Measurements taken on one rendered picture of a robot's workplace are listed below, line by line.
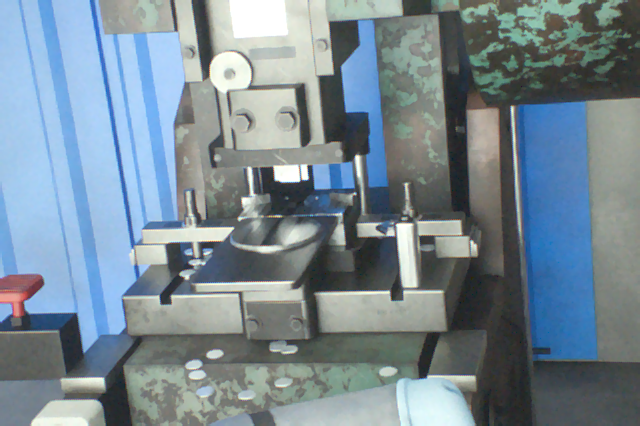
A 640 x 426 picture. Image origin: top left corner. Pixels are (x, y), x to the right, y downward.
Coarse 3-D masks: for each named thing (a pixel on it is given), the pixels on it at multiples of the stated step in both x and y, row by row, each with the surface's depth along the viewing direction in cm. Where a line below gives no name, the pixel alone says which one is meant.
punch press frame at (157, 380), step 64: (128, 0) 169; (384, 0) 162; (384, 64) 196; (448, 64) 213; (384, 128) 199; (448, 128) 200; (320, 192) 238; (384, 192) 234; (448, 192) 200; (128, 384) 175; (192, 384) 173; (256, 384) 171; (320, 384) 169; (384, 384) 167
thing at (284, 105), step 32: (224, 0) 171; (256, 0) 170; (288, 0) 169; (224, 32) 173; (256, 32) 172; (288, 32) 171; (224, 64) 173; (256, 64) 173; (288, 64) 172; (224, 96) 175; (256, 96) 171; (288, 96) 170; (320, 96) 173; (224, 128) 177; (256, 128) 173; (288, 128) 170; (320, 128) 174
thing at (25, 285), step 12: (12, 276) 177; (24, 276) 177; (36, 276) 176; (0, 288) 173; (12, 288) 173; (24, 288) 172; (36, 288) 174; (0, 300) 172; (12, 300) 171; (24, 300) 172; (24, 312) 176
